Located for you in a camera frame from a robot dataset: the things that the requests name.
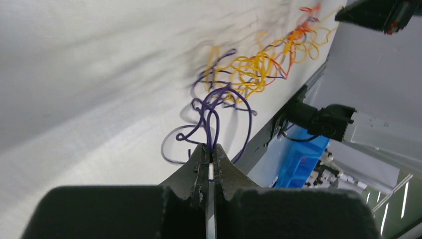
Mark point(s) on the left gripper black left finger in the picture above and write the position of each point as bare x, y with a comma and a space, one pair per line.
173, 209

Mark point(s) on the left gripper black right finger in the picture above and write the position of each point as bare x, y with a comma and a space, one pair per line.
244, 210

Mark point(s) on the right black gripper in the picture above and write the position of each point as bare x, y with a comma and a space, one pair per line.
386, 16

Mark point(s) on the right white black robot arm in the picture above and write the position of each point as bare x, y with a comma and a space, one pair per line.
395, 144

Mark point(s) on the blue plastic bin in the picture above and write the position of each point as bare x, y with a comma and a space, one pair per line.
300, 161

